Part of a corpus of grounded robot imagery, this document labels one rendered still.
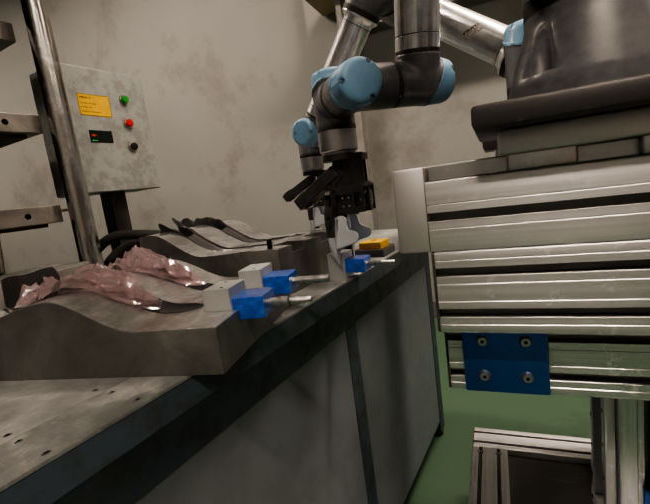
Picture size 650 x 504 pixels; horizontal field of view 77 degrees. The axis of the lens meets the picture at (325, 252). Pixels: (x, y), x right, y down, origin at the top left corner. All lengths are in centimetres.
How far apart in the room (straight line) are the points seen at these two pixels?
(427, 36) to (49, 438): 72
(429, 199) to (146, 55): 364
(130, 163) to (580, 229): 144
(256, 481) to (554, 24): 69
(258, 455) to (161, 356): 28
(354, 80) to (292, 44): 254
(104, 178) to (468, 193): 131
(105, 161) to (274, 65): 192
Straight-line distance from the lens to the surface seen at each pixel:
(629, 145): 47
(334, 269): 82
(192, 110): 362
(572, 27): 46
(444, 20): 119
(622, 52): 45
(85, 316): 55
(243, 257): 78
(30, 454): 45
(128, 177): 162
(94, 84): 164
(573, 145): 44
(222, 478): 66
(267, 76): 327
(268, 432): 72
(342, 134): 79
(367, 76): 69
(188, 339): 48
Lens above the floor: 99
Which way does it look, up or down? 9 degrees down
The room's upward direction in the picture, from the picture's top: 8 degrees counter-clockwise
